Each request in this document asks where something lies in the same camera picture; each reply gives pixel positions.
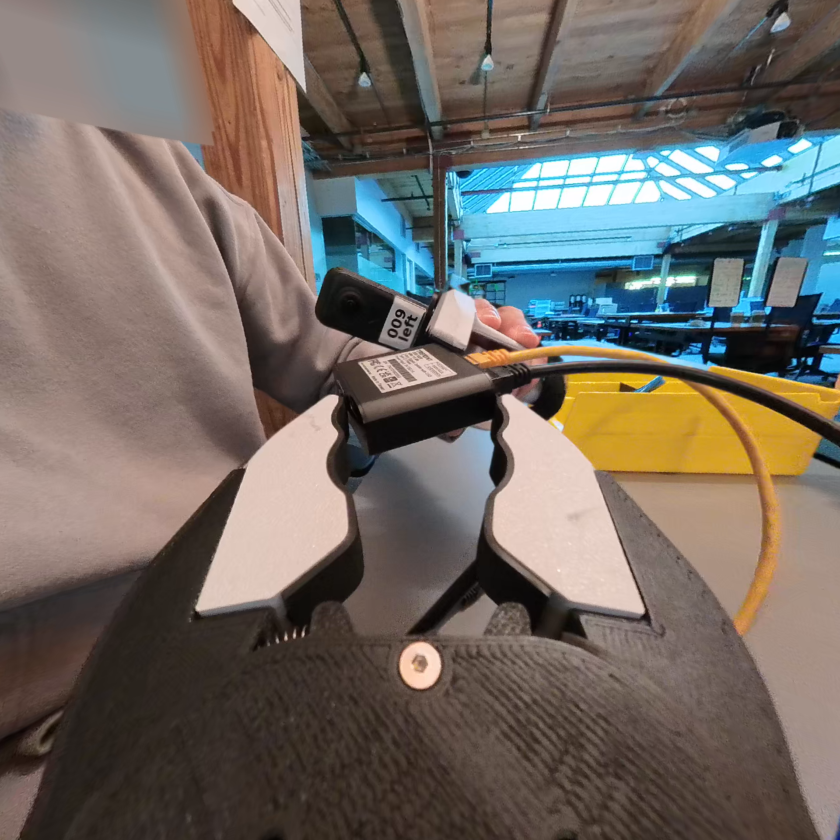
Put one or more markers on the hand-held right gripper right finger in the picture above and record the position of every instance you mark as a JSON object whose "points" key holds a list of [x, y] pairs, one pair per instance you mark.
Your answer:
{"points": [[558, 518]]}

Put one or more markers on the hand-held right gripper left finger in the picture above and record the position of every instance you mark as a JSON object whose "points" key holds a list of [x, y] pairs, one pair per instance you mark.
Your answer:
{"points": [[282, 512]]}

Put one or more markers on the black network switch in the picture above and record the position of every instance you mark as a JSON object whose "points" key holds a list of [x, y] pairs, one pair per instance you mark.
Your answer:
{"points": [[420, 400]]}

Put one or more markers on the person's left forearm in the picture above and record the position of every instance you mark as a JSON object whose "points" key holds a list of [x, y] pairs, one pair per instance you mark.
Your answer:
{"points": [[295, 328]]}

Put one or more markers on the person's left hand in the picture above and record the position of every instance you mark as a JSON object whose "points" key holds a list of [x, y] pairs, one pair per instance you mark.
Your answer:
{"points": [[515, 325]]}

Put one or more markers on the yellow plastic bin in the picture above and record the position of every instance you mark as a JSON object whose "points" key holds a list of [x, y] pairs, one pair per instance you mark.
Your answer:
{"points": [[689, 433]]}

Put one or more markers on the long dark wooden table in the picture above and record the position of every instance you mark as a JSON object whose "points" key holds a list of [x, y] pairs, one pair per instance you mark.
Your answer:
{"points": [[663, 328]]}

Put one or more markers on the person's grey sweatshirt torso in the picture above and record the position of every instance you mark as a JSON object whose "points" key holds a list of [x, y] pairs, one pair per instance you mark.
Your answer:
{"points": [[118, 361]]}

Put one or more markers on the white pendant lamp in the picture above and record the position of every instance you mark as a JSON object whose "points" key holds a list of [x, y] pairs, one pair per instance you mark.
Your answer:
{"points": [[779, 22], [486, 62], [364, 80]]}

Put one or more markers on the white paper sheet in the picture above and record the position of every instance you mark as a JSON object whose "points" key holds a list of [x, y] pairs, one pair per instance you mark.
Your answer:
{"points": [[279, 33]]}

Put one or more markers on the white standing sign board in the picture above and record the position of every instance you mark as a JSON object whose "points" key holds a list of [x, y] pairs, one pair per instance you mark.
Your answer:
{"points": [[726, 282], [786, 282]]}

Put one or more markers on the black office chair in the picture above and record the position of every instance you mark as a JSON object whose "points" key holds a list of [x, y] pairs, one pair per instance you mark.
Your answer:
{"points": [[791, 334]]}

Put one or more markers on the wooden post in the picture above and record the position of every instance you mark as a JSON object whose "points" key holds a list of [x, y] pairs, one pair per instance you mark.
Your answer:
{"points": [[249, 131]]}

